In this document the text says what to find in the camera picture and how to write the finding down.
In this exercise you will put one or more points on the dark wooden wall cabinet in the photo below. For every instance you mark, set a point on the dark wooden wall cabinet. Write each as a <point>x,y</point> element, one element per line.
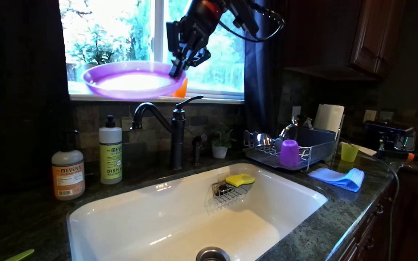
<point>339,36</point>

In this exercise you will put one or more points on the black kitchen tap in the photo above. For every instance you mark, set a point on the black kitchen tap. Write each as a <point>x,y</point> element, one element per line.
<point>177,134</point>

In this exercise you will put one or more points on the soap pump bottle orange label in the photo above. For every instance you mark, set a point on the soap pump bottle orange label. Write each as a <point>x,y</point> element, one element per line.
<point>68,174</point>

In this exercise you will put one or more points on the wall socket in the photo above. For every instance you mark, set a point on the wall socket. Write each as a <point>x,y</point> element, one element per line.
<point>369,115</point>
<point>386,116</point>

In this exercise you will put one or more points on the orange plastic cup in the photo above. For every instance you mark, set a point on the orange plastic cup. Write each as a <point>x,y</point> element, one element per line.
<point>182,90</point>

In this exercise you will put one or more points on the white sink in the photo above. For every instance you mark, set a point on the white sink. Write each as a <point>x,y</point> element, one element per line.
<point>165,221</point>

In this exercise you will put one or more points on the black side sprayer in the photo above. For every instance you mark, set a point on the black side sprayer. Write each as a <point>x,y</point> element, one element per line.
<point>198,146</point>

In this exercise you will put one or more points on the green plastic cup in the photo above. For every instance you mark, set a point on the green plastic cup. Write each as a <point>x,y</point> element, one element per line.
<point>349,152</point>

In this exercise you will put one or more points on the blue folded mat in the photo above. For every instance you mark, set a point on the blue folded mat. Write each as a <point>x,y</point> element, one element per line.
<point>339,178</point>

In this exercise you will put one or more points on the metal sink drain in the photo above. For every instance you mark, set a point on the metal sink drain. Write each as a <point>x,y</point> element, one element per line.
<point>212,255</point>

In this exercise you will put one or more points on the white paper towel roll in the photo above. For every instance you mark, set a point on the white paper towel roll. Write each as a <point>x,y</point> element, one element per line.
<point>328,117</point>

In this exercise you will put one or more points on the dish soap bottle green label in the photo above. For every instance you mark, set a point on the dish soap bottle green label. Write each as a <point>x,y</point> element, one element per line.
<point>110,152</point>

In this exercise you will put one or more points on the purple plastic cup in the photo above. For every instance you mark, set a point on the purple plastic cup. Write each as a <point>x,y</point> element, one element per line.
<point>289,154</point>

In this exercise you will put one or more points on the wall cabinet door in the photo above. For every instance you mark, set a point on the wall cabinet door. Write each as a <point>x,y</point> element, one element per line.
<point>376,36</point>

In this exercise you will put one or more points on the camera on mount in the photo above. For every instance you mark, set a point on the camera on mount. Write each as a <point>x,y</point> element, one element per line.
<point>388,137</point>

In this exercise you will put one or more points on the dark blue curtain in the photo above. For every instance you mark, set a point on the dark blue curtain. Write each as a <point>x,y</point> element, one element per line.
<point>261,72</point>

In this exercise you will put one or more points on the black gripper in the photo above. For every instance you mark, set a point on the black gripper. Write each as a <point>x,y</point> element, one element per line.
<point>194,25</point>

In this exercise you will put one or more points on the yellow sponge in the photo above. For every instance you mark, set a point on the yellow sponge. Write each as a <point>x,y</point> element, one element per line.
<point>240,179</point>

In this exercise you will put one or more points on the purple translucent plate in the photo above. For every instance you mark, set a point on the purple translucent plate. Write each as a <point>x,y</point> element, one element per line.
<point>132,81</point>

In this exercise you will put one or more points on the window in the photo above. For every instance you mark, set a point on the window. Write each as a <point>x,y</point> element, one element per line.
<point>122,32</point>

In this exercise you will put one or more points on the grey dish drying rack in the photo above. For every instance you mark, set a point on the grey dish drying rack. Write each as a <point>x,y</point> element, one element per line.
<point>314,145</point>

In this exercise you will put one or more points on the small plant in white pot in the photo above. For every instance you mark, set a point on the small plant in white pot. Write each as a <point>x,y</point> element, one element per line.
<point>220,146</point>

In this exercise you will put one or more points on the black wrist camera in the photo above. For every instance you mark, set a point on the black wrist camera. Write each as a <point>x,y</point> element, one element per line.
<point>245,16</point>

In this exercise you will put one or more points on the green plastic utensil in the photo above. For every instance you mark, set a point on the green plastic utensil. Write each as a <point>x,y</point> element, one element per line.
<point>20,255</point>

